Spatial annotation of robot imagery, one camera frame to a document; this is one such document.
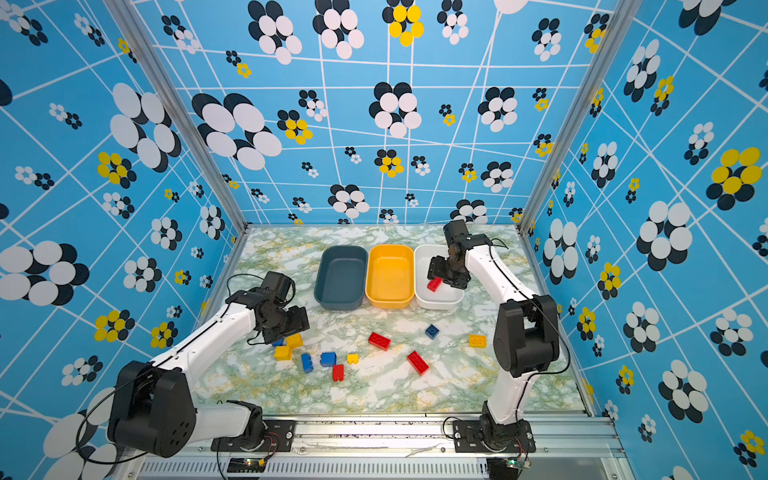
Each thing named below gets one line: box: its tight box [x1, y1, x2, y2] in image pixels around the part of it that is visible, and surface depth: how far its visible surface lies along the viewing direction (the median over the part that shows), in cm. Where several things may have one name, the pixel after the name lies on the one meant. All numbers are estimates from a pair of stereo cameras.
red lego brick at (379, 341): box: [368, 332, 391, 351], surface depth 89 cm
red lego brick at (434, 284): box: [427, 276, 443, 293], surface depth 104 cm
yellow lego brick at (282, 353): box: [274, 346, 290, 361], surface depth 88 cm
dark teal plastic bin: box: [314, 245, 369, 311], surface depth 107 cm
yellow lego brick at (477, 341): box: [469, 334, 487, 348], surface depth 91 cm
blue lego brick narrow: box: [301, 353, 314, 374], surface depth 86 cm
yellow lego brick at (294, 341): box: [286, 333, 303, 350], surface depth 90 cm
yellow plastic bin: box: [365, 244, 414, 309], surface depth 107 cm
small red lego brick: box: [332, 364, 345, 382], surface depth 86 cm
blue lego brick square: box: [320, 352, 337, 367], surface depth 88 cm
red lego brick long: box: [407, 350, 429, 376], surface depth 86 cm
